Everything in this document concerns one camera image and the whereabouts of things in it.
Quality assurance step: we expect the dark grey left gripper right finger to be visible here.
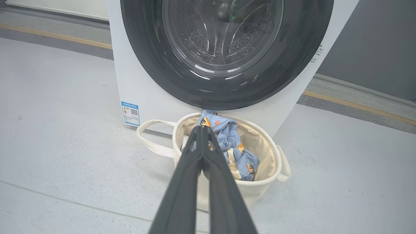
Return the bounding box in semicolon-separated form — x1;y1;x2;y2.
201;126;259;234

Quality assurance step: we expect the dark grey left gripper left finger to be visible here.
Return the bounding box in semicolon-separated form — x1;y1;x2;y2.
148;126;204;234

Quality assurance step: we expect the tan khaki garment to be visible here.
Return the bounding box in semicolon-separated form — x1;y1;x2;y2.
227;148;243;180

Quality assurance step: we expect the blue bear print garment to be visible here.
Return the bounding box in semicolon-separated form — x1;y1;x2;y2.
197;109;241;153
224;143;260;182

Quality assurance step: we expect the black round glass washer door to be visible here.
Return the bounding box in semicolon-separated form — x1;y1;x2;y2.
120;0;334;111

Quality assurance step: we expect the cream canvas laundry basket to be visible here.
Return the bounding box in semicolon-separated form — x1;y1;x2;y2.
136;112;292;212

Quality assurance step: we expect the white front-load washing machine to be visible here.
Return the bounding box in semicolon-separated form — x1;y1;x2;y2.
107;0;360;137

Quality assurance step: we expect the blue energy label sticker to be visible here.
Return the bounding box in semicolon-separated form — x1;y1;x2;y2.
121;101;140;127

